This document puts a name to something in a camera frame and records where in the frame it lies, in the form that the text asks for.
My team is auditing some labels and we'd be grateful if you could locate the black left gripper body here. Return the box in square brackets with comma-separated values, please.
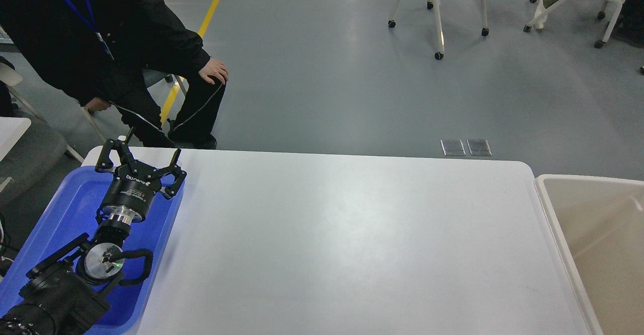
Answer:
[100, 162, 173, 223]

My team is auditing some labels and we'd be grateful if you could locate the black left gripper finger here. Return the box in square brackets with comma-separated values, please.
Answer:
[150, 148, 187, 200]
[95, 127, 136, 175]

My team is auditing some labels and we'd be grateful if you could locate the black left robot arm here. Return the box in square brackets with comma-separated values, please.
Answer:
[2, 133, 187, 334]

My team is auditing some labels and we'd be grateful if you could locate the blue plastic tray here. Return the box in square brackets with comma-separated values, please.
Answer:
[1, 166, 184, 334]

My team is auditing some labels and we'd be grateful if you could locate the white chair under person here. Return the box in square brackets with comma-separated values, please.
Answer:
[80, 69, 187, 142]

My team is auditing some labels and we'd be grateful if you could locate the white side table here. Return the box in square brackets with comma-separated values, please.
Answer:
[1, 117, 32, 161]

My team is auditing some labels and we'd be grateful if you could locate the seated person in black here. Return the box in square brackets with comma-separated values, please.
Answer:
[1, 0, 228, 149]

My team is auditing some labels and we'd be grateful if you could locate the left metal floor plate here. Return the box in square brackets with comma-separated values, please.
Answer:
[441, 139, 466, 156]

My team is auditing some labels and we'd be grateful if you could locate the metal floor plate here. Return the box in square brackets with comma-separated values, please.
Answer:
[441, 139, 466, 156]
[467, 139, 493, 156]

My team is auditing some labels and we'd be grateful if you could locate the right metal floor plate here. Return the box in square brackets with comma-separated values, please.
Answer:
[467, 139, 493, 156]

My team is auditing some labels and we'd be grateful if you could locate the beige plastic bin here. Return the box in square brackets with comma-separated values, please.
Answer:
[535, 175, 643, 334]

